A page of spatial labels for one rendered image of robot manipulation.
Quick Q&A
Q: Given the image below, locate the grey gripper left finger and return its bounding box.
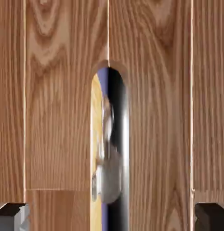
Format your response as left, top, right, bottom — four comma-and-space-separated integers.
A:
0, 202, 31, 231

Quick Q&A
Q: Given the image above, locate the light wooden drawer front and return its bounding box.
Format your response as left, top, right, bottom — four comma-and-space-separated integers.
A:
24, 0, 192, 231
192, 0, 224, 204

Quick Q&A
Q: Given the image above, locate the curved shiny metal handle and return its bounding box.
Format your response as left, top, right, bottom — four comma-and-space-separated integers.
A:
89, 59, 132, 231

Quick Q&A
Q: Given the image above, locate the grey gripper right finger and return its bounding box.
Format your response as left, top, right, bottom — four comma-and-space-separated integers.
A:
194, 202, 224, 231

